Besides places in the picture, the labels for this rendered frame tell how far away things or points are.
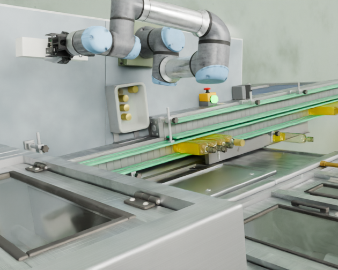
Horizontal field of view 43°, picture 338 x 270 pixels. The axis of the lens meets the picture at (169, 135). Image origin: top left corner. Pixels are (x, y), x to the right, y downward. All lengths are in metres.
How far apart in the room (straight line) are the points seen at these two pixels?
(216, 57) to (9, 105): 0.86
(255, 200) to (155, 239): 1.28
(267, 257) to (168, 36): 1.05
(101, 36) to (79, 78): 0.76
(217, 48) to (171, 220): 1.05
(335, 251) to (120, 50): 0.87
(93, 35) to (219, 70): 0.50
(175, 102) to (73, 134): 0.62
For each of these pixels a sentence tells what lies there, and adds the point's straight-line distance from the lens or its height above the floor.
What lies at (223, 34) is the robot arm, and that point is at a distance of 1.56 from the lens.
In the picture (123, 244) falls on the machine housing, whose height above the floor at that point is 2.11.
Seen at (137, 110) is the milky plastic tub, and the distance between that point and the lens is 2.14.
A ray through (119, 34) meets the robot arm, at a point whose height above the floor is 1.42.
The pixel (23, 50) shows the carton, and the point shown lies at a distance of 1.52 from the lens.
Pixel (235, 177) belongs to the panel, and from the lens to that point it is 1.99.
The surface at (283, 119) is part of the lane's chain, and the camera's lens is 2.82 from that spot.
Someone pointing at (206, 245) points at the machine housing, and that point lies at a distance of 0.57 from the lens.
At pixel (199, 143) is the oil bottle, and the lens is 2.01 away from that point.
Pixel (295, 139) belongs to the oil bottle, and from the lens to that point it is 2.65.
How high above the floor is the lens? 2.51
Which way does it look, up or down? 50 degrees down
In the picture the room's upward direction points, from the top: 96 degrees clockwise
